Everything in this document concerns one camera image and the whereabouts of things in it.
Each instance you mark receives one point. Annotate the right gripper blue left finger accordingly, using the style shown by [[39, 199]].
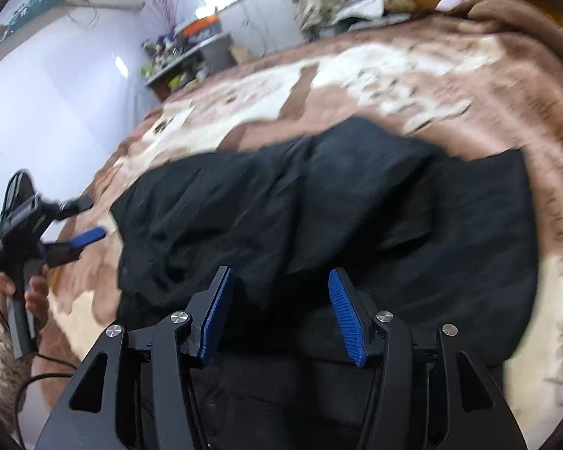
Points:
[[134, 389]]

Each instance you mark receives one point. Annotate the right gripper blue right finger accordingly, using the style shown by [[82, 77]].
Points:
[[428, 390]]

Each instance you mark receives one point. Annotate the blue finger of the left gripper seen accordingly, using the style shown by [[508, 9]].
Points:
[[89, 237]]

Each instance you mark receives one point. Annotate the black puffer jacket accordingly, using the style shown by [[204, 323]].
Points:
[[433, 239]]

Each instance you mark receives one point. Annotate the person's left hand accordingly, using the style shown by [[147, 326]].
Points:
[[36, 301]]

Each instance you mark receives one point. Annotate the dark wooden shelf desk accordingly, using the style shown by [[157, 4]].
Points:
[[210, 57]]

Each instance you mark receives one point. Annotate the orange grey storage box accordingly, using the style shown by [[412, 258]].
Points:
[[201, 28]]

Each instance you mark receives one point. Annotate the dried branch bouquet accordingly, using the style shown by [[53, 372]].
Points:
[[169, 12]]

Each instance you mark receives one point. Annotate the brown bear print blanket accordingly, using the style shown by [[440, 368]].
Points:
[[476, 86]]

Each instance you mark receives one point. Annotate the black box with papers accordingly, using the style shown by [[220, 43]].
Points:
[[358, 15]]

